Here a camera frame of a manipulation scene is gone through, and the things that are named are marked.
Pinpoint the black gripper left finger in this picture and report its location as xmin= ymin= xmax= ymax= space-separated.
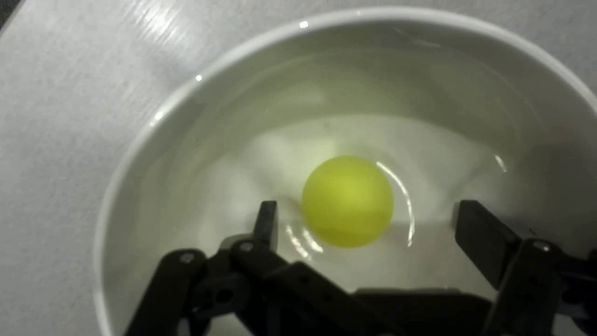
xmin=122 ymin=199 xmax=398 ymax=336

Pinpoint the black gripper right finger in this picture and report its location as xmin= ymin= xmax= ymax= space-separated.
xmin=452 ymin=197 xmax=597 ymax=336

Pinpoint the yellow ball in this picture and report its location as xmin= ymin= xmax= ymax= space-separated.
xmin=299 ymin=154 xmax=396 ymax=249

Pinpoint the white bowl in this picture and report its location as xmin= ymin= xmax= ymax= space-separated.
xmin=91 ymin=5 xmax=597 ymax=336

